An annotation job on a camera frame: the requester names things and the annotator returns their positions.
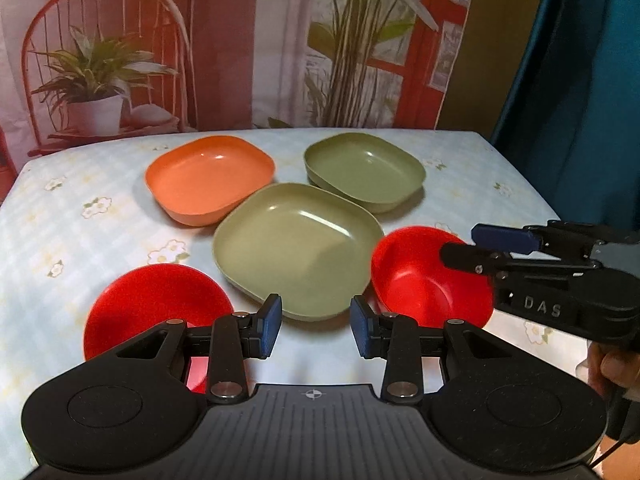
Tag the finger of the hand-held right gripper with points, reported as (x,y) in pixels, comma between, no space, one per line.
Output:
(462,257)
(500,237)

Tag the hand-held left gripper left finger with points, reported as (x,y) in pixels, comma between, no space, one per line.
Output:
(270,327)

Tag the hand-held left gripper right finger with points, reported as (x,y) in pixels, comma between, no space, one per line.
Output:
(361,327)

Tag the red bowl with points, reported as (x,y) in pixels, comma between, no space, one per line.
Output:
(150,295)
(420,280)

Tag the light green plate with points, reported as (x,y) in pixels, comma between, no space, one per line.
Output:
(295,245)

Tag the dark green plate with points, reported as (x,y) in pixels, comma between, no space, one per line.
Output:
(362,170)

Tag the orange plate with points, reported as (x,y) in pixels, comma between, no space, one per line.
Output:
(205,175)

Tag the person's right hand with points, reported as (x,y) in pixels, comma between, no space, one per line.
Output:
(617,367)

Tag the blue curtain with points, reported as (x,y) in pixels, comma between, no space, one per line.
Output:
(565,85)

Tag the floral tablecloth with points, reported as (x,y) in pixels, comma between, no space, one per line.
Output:
(75,240)

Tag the printed backdrop cloth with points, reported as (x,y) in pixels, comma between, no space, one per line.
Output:
(225,45)

